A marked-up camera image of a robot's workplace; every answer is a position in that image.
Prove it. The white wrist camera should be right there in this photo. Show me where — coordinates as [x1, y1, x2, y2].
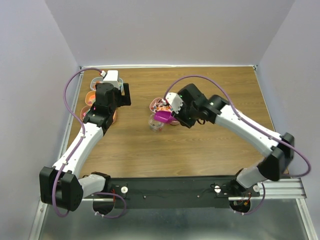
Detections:
[164, 92, 184, 114]
[100, 70, 120, 90]

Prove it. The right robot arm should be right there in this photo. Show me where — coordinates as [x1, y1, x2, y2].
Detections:
[165, 83, 295, 196]

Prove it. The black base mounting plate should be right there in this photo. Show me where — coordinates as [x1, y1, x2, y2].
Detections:
[92, 175, 260, 214]

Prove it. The orange tray of gummies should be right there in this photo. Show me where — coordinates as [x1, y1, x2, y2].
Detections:
[84, 90, 96, 106]

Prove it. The clear plastic jar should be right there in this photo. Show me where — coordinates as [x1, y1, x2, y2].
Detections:
[148, 114, 164, 133]

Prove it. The pink tray of lollipops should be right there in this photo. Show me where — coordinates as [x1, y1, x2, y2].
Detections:
[149, 97, 180, 126]

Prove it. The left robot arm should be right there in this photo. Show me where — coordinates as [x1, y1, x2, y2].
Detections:
[39, 82, 131, 212]

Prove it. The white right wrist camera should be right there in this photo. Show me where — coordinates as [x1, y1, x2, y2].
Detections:
[164, 92, 184, 114]

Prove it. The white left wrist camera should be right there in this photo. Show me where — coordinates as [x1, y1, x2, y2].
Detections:
[100, 70, 120, 90]

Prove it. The pink tray of wrapped candies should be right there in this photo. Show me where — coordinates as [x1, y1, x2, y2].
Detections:
[79, 105, 117, 122]

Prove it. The magenta plastic scoop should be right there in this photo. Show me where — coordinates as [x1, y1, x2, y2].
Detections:
[154, 110, 174, 124]

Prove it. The grey tray of candy sticks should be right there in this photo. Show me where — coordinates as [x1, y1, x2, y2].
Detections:
[90, 77, 124, 91]

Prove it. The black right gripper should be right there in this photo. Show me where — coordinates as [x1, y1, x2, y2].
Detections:
[169, 100, 198, 129]

